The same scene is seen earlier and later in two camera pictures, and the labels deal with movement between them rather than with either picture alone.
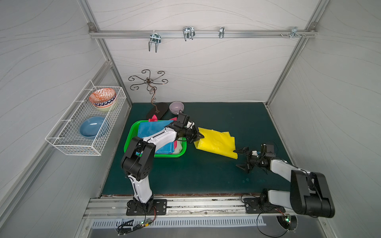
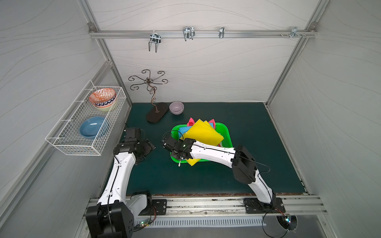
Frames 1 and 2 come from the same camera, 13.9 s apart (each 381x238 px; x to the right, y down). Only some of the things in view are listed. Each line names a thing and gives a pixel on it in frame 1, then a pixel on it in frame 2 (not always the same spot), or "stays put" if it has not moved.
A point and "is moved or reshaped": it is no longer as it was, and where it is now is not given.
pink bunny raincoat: [154, 118] to [191, 122]
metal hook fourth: [294, 32] stays put
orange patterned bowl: [102, 97] stays put
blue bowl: [91, 127] stays put
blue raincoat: [146, 129] is moved or reshaped
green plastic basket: [132, 131] is moved or reshaped
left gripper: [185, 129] to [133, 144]
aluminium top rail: [202, 33] stays put
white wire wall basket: [85, 127] stays put
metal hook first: [154, 37] stays put
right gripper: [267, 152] to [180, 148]
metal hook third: [222, 32] stays put
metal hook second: [189, 32] stays put
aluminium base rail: [177, 208] stays put
